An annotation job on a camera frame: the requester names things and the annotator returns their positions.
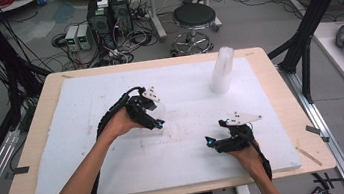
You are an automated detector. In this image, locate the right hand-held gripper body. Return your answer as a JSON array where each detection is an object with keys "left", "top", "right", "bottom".
[{"left": 211, "top": 107, "right": 267, "bottom": 155}]

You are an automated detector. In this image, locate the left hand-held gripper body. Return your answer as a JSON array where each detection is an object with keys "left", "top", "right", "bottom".
[{"left": 122, "top": 85, "right": 166, "bottom": 133}]

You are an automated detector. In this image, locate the stack of clear plastic cups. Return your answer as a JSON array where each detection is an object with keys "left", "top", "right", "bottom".
[{"left": 205, "top": 45, "right": 241, "bottom": 97}]

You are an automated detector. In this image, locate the person's left hand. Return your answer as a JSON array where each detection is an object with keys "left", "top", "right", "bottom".
[{"left": 93, "top": 104, "right": 147, "bottom": 144}]

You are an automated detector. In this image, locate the person's right hand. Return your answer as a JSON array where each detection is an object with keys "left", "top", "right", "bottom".
[{"left": 226, "top": 143, "right": 267, "bottom": 185}]

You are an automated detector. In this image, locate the white foam mat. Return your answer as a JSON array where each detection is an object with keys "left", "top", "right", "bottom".
[{"left": 15, "top": 50, "right": 304, "bottom": 194}]

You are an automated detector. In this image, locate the light wooden table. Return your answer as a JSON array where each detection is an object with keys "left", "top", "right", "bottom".
[{"left": 0, "top": 37, "right": 340, "bottom": 194}]

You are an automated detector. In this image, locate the thin wooden stick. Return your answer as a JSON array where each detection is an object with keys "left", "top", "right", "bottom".
[{"left": 294, "top": 142, "right": 324, "bottom": 170}]

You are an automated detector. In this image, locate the grey tape piece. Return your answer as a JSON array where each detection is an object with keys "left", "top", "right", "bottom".
[
  {"left": 304, "top": 123, "right": 322, "bottom": 138},
  {"left": 12, "top": 165, "right": 32, "bottom": 175}
]

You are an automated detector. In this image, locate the grey metal stand leg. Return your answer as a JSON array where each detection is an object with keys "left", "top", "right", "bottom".
[
  {"left": 146, "top": 0, "right": 170, "bottom": 44},
  {"left": 203, "top": 0, "right": 225, "bottom": 34}
]

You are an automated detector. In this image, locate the grey power supply unit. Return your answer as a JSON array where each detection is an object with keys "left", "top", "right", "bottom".
[
  {"left": 75, "top": 22, "right": 94, "bottom": 52},
  {"left": 63, "top": 24, "right": 83, "bottom": 53}
]

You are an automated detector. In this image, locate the black computer tower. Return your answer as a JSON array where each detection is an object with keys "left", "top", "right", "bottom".
[
  {"left": 84, "top": 0, "right": 118, "bottom": 52},
  {"left": 109, "top": 0, "right": 135, "bottom": 36}
]

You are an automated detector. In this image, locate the black round stool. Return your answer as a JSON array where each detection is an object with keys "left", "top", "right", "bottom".
[{"left": 164, "top": 0, "right": 223, "bottom": 59}]

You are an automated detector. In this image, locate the white small box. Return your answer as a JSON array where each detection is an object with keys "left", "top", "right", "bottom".
[{"left": 96, "top": 0, "right": 112, "bottom": 10}]

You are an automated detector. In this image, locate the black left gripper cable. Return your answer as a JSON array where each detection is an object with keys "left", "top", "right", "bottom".
[{"left": 69, "top": 84, "right": 161, "bottom": 194}]

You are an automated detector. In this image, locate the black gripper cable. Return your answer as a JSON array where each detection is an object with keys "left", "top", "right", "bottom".
[
  {"left": 247, "top": 129, "right": 275, "bottom": 183},
  {"left": 69, "top": 84, "right": 161, "bottom": 194}
]

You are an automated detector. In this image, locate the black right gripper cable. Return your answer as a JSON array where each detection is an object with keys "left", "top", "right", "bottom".
[{"left": 247, "top": 129, "right": 275, "bottom": 183}]

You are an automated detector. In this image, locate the black metal frame post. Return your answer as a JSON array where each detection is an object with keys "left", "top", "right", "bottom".
[{"left": 260, "top": 0, "right": 344, "bottom": 109}]

